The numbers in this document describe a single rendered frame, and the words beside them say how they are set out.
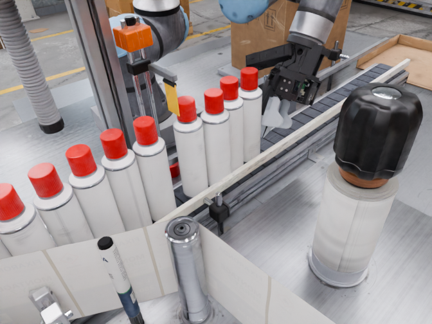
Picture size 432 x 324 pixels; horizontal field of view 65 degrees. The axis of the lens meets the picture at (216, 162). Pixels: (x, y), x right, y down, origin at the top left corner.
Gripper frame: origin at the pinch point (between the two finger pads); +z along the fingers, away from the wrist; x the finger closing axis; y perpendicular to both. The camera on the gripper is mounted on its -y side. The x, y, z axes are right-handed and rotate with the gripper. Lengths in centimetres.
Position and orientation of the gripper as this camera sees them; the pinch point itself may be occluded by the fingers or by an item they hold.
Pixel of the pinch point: (261, 130)
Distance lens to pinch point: 75.2
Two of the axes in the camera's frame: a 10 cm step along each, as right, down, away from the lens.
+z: -3.2, 9.0, 3.0
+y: 6.7, 4.4, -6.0
